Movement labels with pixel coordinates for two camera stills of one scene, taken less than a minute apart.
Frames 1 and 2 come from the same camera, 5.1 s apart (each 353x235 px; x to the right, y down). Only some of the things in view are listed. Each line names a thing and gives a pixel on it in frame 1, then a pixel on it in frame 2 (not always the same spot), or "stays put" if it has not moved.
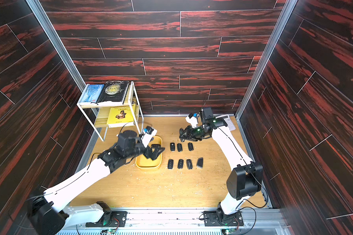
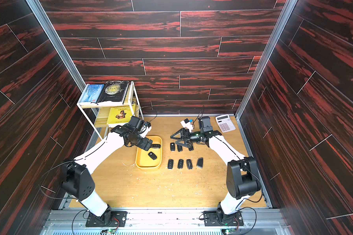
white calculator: x=230 y=124 stays put
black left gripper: x=154 y=154 to x=143 y=145
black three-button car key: x=180 y=163 stays put
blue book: x=92 y=93 stays put
